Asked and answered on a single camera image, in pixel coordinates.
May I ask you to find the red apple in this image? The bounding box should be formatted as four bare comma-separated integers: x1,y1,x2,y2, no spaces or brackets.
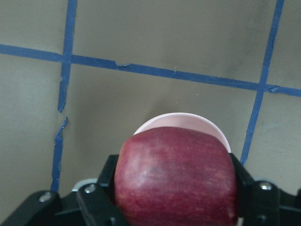
114,127,238,226

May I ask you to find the small pink bowl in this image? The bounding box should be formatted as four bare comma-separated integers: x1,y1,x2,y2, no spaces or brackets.
134,113,231,153

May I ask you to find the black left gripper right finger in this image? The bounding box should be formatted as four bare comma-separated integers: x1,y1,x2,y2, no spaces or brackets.
230,153,301,226

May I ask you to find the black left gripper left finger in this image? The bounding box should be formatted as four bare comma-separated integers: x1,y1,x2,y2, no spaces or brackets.
77,154,128,226

